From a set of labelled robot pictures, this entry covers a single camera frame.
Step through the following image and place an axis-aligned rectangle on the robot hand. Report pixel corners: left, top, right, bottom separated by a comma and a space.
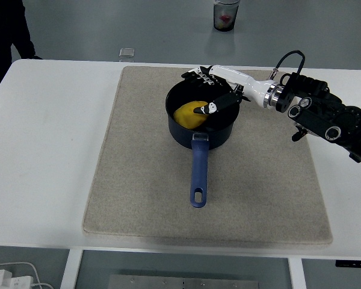
181, 64, 271, 116

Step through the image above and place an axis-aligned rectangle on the dark waste bin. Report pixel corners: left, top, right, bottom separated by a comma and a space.
212, 0, 241, 32

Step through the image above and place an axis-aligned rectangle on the beige table mat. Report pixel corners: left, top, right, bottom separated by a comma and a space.
82, 66, 334, 245

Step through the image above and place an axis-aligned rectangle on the white table leg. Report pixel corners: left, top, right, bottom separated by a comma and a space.
60, 249, 84, 289
288, 257, 307, 289

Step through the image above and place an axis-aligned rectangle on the grey metal plate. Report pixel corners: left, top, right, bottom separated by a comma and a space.
108, 274, 261, 289

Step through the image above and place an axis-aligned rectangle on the black table control panel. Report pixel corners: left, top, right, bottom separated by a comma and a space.
335, 259, 361, 268

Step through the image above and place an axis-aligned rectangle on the person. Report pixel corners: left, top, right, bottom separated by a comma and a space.
0, 0, 45, 84

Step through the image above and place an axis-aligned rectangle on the white power adapter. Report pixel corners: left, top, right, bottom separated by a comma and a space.
0, 269, 34, 289

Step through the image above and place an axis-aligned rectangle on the blue pot with handle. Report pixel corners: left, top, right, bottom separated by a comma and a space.
165, 77, 241, 209

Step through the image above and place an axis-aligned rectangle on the white cable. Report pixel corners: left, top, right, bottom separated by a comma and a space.
0, 261, 54, 289

